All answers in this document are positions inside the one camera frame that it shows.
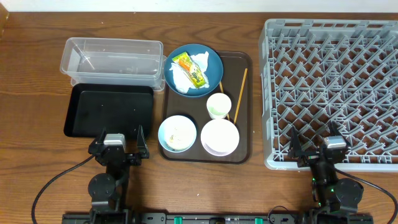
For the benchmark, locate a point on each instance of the black waste tray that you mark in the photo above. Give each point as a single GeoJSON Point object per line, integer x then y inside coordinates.
{"type": "Point", "coordinates": [115, 108]}

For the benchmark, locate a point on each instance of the clear plastic waste bin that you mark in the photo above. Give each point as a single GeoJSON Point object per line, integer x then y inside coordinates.
{"type": "Point", "coordinates": [114, 62]}

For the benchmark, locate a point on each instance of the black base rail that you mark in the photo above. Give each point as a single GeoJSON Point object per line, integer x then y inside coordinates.
{"type": "Point", "coordinates": [162, 218]}

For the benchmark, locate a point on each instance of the light blue bowl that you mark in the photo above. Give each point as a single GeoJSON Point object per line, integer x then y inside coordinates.
{"type": "Point", "coordinates": [167, 126]}

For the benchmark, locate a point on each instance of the grey dishwasher rack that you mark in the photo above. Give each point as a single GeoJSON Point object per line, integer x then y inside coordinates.
{"type": "Point", "coordinates": [314, 72]}

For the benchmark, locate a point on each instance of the white cream cup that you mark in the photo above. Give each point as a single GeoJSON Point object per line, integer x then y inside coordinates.
{"type": "Point", "coordinates": [218, 105]}

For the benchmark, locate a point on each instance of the leftover rice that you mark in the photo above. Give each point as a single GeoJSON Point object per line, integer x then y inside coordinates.
{"type": "Point", "coordinates": [179, 138]}

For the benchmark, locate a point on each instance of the brown serving tray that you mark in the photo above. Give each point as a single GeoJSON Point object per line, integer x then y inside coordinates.
{"type": "Point", "coordinates": [195, 108]}

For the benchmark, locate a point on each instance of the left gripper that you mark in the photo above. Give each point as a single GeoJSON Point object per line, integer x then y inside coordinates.
{"type": "Point", "coordinates": [142, 153]}

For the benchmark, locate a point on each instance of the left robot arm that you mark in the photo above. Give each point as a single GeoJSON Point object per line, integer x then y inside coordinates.
{"type": "Point", "coordinates": [108, 190]}

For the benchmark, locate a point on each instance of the left wooden chopstick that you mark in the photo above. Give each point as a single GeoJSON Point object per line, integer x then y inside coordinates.
{"type": "Point", "coordinates": [222, 91]}

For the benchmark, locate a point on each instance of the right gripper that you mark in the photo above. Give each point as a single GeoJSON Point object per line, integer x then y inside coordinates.
{"type": "Point", "coordinates": [316, 157]}

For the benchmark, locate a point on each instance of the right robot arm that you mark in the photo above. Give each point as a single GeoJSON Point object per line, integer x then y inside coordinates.
{"type": "Point", "coordinates": [337, 198]}

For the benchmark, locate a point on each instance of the white pink bowl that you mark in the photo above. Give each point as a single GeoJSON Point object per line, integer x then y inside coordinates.
{"type": "Point", "coordinates": [219, 137]}

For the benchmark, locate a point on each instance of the dark blue plate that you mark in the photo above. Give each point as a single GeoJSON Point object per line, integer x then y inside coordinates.
{"type": "Point", "coordinates": [214, 70]}

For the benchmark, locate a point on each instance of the white napkin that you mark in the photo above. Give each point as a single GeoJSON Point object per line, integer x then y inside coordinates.
{"type": "Point", "coordinates": [182, 77]}

